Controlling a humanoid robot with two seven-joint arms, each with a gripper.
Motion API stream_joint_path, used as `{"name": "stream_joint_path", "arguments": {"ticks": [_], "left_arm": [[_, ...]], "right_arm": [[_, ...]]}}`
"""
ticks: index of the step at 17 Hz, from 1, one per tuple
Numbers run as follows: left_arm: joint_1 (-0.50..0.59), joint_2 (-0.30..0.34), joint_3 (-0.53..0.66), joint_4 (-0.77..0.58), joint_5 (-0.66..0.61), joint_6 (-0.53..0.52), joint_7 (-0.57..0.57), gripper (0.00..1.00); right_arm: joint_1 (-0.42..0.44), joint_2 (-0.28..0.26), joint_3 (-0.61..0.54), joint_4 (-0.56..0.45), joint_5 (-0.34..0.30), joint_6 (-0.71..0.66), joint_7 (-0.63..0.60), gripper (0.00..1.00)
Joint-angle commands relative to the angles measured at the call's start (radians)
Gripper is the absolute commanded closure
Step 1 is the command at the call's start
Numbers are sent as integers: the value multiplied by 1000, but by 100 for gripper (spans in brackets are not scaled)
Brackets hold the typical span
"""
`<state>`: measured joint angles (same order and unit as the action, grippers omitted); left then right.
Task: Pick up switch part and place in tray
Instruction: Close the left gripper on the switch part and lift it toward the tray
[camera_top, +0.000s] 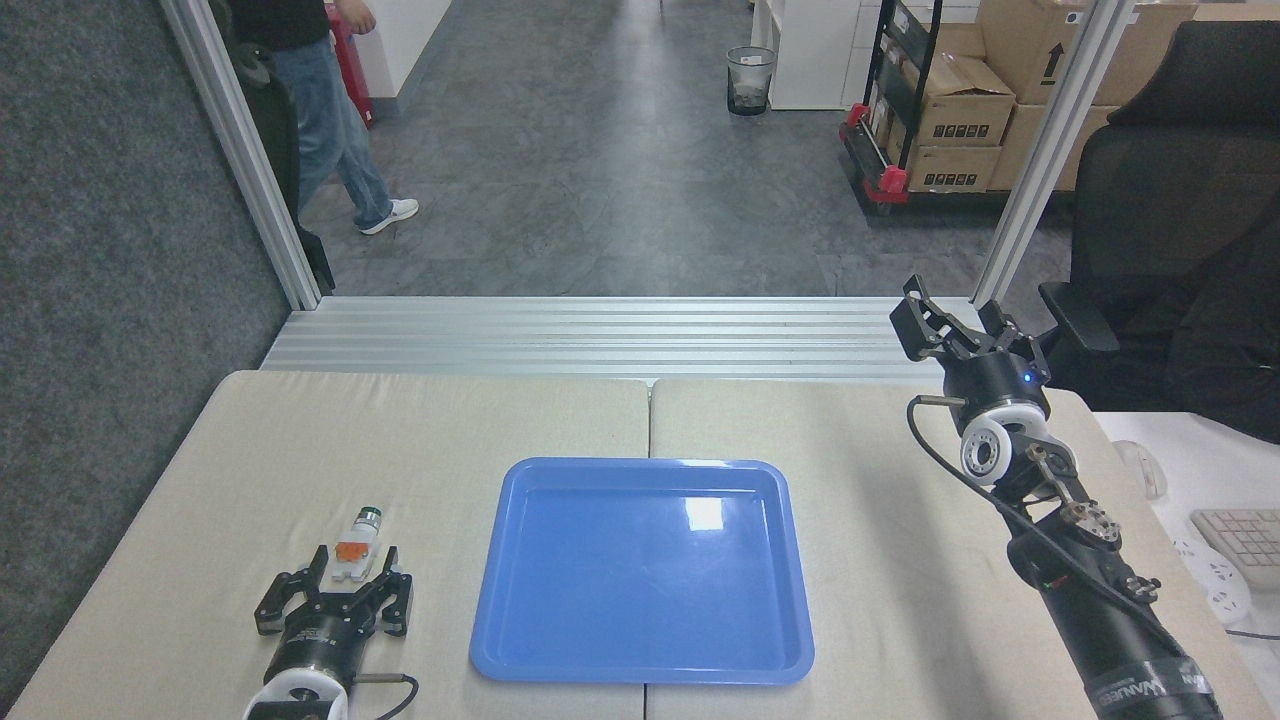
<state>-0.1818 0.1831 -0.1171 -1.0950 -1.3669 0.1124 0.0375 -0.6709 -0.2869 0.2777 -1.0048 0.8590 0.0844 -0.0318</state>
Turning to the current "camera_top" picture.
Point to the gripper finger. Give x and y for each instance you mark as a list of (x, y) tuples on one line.
[(1000, 325), (395, 605), (912, 325), (275, 605)]

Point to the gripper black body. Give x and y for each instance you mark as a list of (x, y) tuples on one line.
[(320, 640), (995, 380)]

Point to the blue plastic tray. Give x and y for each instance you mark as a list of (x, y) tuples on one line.
[(640, 580)]

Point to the person's right hand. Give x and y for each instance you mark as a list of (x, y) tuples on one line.
[(357, 14)]

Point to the black cart with red corners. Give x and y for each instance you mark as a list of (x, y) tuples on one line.
[(885, 185)]

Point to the small printed cardboard box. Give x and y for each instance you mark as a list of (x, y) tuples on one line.
[(960, 110), (950, 168)]

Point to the white computer mouse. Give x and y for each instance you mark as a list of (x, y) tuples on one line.
[(1142, 468)]

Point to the wide cardboard box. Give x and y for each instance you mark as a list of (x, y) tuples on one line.
[(1025, 150)]

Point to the black mesh office chair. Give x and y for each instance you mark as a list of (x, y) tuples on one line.
[(1180, 200)]

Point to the large cardboard box with arrow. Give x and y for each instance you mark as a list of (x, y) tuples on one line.
[(1020, 40)]

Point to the white cabinet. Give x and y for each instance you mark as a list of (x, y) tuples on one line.
[(815, 50)]

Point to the grey mesh waste bin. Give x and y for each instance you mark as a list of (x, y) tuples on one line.
[(751, 80)]

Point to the labelled cardboard box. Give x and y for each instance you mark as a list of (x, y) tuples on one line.
[(950, 30)]

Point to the white keyboard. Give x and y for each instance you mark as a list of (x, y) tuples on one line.
[(1245, 545)]

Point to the white power strip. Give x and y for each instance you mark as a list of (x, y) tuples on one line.
[(1215, 590)]

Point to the person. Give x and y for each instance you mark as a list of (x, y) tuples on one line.
[(320, 110)]

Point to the red fire extinguisher box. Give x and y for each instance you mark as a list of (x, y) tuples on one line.
[(357, 85)]

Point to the white orange switch part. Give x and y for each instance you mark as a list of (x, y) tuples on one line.
[(356, 548)]

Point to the silver aluminium rail bed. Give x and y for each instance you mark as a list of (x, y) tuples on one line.
[(600, 340)]

